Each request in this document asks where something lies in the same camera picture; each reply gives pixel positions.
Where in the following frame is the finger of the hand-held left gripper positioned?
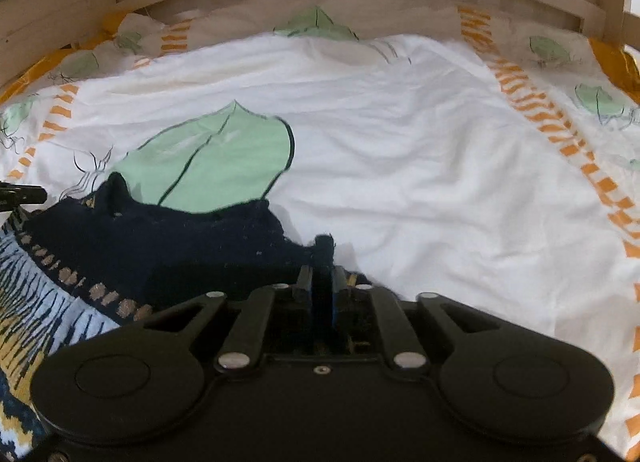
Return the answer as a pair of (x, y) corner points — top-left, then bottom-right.
(0, 181), (49, 209)

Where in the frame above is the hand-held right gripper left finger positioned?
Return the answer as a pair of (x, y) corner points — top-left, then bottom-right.
(131, 266), (321, 370)

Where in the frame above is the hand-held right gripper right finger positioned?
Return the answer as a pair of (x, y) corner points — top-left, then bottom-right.
(332, 266), (506, 370)

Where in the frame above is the patterned knit sweater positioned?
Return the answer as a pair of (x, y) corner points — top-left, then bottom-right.
(0, 172), (371, 462)

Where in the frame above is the white leaf print duvet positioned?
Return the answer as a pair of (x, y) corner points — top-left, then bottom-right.
(0, 5), (640, 448)

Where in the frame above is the wooden board with black slot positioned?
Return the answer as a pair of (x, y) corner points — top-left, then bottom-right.
(0, 0), (108, 50)

